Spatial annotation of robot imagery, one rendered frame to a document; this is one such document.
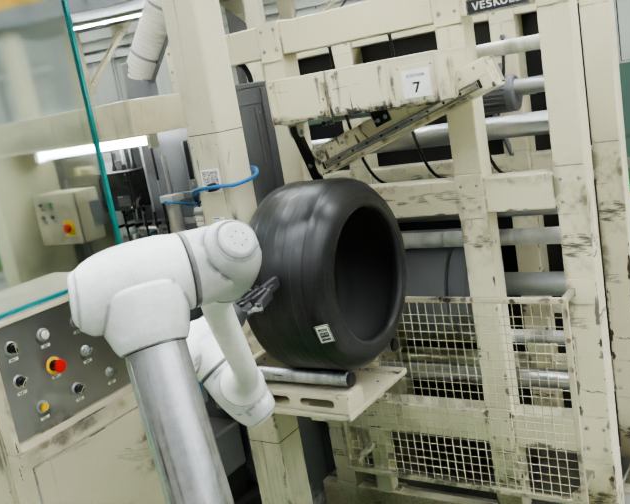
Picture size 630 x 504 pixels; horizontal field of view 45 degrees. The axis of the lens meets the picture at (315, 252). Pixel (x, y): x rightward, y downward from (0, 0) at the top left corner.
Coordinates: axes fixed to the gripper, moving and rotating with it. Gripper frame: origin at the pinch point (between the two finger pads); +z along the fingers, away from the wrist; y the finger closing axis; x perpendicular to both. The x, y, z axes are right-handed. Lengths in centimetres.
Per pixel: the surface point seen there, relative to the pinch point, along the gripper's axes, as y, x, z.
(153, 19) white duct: 71, -75, 63
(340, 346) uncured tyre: -11.2, 22.7, 8.9
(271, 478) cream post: 34, 78, 13
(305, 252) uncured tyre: -8.2, -6.2, 8.4
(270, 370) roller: 19.3, 34.3, 12.0
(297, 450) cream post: 28, 73, 23
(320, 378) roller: 0.5, 35.3, 11.2
